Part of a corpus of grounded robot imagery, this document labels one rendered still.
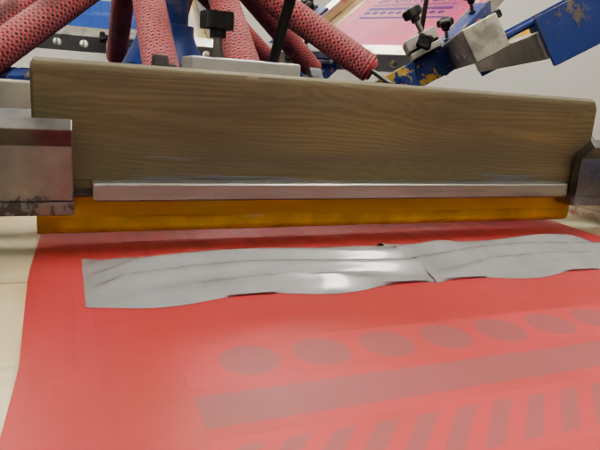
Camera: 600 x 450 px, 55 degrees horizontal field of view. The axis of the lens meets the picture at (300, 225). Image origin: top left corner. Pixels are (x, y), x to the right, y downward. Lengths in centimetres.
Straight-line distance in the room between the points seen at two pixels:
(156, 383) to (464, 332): 13
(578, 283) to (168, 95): 26
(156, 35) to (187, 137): 52
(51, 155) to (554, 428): 26
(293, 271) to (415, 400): 12
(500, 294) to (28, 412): 23
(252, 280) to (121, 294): 6
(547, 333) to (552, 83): 284
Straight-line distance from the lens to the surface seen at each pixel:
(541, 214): 51
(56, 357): 23
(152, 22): 89
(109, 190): 33
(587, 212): 59
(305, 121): 37
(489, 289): 33
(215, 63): 64
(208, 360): 22
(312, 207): 39
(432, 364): 23
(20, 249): 36
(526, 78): 323
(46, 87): 34
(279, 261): 31
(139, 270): 30
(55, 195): 33
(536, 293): 34
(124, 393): 20
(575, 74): 301
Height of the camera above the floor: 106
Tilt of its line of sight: 14 degrees down
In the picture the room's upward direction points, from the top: 4 degrees clockwise
